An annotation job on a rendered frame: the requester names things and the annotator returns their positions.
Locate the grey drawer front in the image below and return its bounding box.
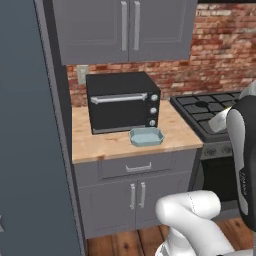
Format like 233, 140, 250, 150
98, 152, 175, 181

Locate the black toaster oven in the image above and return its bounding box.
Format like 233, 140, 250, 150
85, 71, 162, 136

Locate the grey wall cupboard door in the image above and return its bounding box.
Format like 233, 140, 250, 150
127, 0, 199, 63
52, 0, 130, 66

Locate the pale wall socket plate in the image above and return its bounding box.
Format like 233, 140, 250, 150
76, 64, 90, 86

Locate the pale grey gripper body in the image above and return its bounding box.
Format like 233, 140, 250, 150
208, 108, 235, 134

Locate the grey base cupboard door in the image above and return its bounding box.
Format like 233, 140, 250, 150
77, 179, 138, 238
135, 170, 194, 230

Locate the silver toaster oven handle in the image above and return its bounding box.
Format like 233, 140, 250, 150
90, 92, 149, 105

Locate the grey fridge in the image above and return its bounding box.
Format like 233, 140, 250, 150
0, 0, 88, 256

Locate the silver wall cupboard handle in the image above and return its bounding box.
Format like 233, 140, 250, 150
133, 0, 141, 52
120, 0, 129, 52

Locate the silver base cupboard handle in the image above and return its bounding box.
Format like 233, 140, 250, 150
129, 182, 137, 211
138, 181, 147, 210

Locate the silver drawer handle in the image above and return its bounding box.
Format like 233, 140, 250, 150
125, 161, 153, 174

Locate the black gas stove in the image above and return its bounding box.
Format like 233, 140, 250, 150
169, 90, 256, 222

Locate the pale blue tupperware container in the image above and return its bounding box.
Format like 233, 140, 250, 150
128, 126, 166, 148

